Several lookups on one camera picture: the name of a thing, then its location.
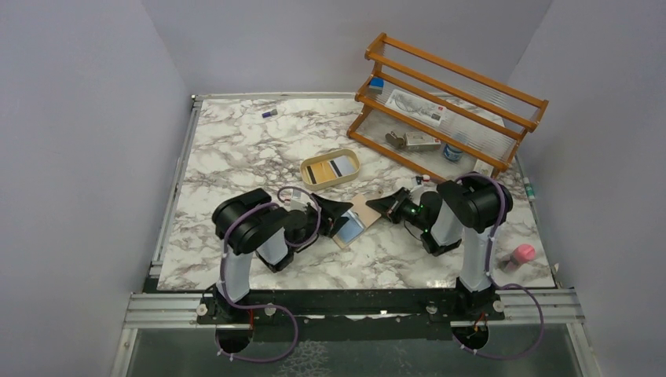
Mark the orange wooden shelf rack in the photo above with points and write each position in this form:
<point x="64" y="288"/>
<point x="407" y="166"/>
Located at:
<point x="485" y="118"/>

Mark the small grey box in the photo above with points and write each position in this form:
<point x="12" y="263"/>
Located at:
<point x="420" y="142"/>

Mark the green white small box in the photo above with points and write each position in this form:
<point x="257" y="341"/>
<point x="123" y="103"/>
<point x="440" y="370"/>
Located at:
<point x="484" y="168"/>

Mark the beige card holder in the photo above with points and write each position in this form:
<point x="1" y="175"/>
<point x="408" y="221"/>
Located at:
<point x="366" y="214"/>

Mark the metal binder clip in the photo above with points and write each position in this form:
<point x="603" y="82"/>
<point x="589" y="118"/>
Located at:
<point x="396" y="141"/>

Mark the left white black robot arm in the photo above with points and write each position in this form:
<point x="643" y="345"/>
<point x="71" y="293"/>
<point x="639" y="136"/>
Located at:
<point x="255" y="224"/>

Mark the grey card in tray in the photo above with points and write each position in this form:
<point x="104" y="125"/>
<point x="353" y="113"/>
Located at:
<point x="342" y="166"/>

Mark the yellow card with black stripe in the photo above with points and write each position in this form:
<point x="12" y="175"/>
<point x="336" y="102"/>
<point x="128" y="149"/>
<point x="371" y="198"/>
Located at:
<point x="320" y="172"/>

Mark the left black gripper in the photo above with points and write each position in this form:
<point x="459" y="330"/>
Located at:
<point x="323" y="214"/>

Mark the clear printed packet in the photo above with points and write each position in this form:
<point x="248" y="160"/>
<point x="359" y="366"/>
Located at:
<point x="415" y="107"/>

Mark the green white tube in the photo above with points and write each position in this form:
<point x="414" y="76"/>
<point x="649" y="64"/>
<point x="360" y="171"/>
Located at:
<point x="529" y="191"/>

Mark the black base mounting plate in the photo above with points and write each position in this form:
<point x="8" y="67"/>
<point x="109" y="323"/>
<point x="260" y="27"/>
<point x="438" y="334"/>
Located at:
<point x="324" y="315"/>

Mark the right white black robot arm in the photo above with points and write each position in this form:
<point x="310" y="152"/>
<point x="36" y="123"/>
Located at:
<point x="467" y="212"/>

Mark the pink round cap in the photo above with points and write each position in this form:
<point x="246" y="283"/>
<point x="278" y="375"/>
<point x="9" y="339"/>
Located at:
<point x="521" y="255"/>

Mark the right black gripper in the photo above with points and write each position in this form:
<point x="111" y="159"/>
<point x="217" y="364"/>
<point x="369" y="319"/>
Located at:
<point x="400" y="203"/>

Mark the blue grey eraser block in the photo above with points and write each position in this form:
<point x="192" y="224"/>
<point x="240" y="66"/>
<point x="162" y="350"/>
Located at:
<point x="376" y="85"/>

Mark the beige oval tray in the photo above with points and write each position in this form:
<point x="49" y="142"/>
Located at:
<point x="327" y="157"/>

